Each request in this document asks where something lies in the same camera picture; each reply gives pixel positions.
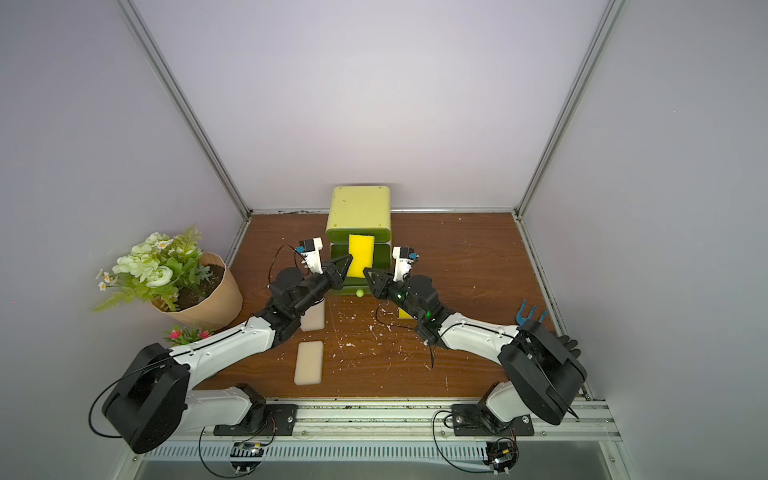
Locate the tan paper flower pot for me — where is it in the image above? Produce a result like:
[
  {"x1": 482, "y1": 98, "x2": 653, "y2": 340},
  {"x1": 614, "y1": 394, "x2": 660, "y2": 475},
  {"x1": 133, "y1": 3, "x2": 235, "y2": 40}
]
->
[{"x1": 149, "y1": 251, "x2": 244, "y2": 329}]

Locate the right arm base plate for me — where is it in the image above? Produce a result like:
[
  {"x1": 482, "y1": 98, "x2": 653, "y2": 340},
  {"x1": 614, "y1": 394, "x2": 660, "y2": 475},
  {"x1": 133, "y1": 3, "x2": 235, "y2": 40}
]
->
[{"x1": 443, "y1": 403, "x2": 535, "y2": 437}]

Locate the right controller board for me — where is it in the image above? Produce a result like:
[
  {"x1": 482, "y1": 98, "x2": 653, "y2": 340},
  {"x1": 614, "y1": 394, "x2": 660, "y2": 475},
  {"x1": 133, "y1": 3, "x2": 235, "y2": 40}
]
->
[{"x1": 485, "y1": 437, "x2": 520, "y2": 475}]

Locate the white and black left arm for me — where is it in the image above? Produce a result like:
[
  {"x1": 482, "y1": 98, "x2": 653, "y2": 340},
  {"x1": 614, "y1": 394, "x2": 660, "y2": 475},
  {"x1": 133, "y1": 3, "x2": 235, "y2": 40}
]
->
[{"x1": 101, "y1": 254, "x2": 353, "y2": 454}]

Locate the green top drawer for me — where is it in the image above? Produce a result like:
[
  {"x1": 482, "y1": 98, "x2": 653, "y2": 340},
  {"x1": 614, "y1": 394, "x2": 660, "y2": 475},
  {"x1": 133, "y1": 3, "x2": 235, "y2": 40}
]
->
[{"x1": 326, "y1": 227, "x2": 392, "y2": 244}]

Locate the blue garden rake yellow handle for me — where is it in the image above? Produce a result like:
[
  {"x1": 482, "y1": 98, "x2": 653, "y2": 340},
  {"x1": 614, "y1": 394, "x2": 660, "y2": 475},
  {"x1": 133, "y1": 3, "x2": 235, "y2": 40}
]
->
[{"x1": 515, "y1": 299, "x2": 549, "y2": 327}]

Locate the controller board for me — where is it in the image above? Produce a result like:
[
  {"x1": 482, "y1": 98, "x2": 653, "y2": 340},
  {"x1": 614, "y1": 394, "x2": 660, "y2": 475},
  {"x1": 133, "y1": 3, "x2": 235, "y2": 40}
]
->
[
  {"x1": 229, "y1": 441, "x2": 266, "y2": 476},
  {"x1": 485, "y1": 437, "x2": 520, "y2": 475}
]

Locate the yellow-green drawer cabinet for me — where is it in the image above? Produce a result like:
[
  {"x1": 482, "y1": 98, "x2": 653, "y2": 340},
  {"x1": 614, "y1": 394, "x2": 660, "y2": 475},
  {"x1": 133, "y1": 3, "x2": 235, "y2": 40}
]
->
[{"x1": 326, "y1": 185, "x2": 392, "y2": 298}]

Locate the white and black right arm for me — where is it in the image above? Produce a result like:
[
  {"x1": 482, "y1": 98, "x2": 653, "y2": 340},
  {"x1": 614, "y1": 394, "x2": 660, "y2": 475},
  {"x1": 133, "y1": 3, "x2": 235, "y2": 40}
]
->
[{"x1": 364, "y1": 268, "x2": 587, "y2": 432}]

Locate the small pink flower pot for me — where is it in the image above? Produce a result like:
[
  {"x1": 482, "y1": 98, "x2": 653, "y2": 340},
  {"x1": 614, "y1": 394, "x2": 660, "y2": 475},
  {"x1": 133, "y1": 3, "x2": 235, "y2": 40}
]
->
[{"x1": 164, "y1": 325, "x2": 211, "y2": 346}]

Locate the left controller board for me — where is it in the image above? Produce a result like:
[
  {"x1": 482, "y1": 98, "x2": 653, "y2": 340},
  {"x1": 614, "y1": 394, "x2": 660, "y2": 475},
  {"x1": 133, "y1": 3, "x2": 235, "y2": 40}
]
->
[{"x1": 229, "y1": 441, "x2": 266, "y2": 476}]

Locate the white flower bouquet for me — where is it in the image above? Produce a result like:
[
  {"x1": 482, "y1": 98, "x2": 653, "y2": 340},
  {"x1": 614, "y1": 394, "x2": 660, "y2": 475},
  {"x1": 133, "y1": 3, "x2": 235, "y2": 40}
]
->
[{"x1": 93, "y1": 226, "x2": 213, "y2": 313}]

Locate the cream sponge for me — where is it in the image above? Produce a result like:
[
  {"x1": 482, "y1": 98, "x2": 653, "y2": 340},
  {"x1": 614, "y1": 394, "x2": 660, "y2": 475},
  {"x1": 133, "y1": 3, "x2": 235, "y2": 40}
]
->
[
  {"x1": 294, "y1": 341, "x2": 324, "y2": 386},
  {"x1": 300, "y1": 300, "x2": 325, "y2": 332}
]

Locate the black garden glove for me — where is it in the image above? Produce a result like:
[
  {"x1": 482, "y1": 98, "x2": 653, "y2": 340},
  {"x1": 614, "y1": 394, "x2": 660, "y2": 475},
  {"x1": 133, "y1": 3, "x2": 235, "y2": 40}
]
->
[{"x1": 557, "y1": 335, "x2": 581, "y2": 359}]

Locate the aluminium front rail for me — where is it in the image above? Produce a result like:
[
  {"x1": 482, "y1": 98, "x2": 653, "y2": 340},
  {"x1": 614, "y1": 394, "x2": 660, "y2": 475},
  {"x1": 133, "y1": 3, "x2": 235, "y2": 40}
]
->
[{"x1": 172, "y1": 397, "x2": 622, "y2": 442}]

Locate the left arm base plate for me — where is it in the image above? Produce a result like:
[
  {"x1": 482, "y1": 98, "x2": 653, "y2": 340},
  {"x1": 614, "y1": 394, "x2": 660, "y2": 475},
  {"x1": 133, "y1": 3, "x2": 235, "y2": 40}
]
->
[{"x1": 213, "y1": 404, "x2": 298, "y2": 437}]

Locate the green drawer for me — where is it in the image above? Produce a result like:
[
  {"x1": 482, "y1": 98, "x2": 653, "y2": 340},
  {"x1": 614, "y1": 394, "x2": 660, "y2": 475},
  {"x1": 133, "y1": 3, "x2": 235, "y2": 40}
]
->
[
  {"x1": 330, "y1": 243, "x2": 392, "y2": 296},
  {"x1": 326, "y1": 227, "x2": 392, "y2": 244}
]

